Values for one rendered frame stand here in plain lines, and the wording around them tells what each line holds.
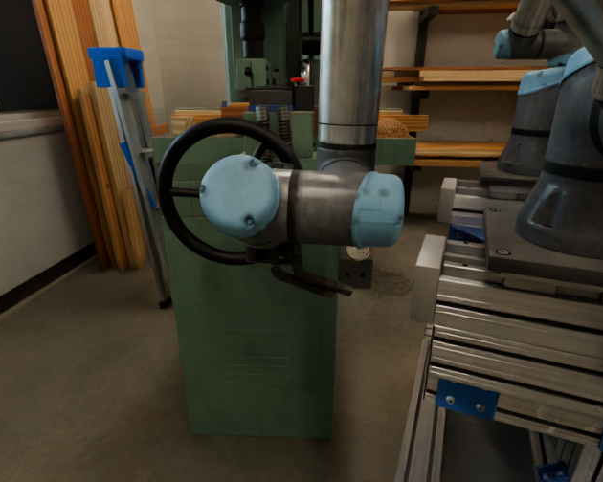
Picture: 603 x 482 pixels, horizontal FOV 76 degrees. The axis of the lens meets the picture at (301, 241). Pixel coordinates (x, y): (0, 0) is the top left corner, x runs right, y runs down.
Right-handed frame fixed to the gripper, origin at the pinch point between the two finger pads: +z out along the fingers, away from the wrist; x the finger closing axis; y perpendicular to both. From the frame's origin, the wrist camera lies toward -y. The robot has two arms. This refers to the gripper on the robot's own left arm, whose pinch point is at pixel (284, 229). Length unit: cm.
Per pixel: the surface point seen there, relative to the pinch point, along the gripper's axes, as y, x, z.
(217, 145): -20.5, -18.9, 14.4
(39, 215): -18, -146, 120
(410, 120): -34, 26, 28
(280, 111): -23.2, -2.8, 1.7
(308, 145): -18.3, 2.6, 6.4
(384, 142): -23.2, 18.6, 15.8
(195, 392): 43, -29, 48
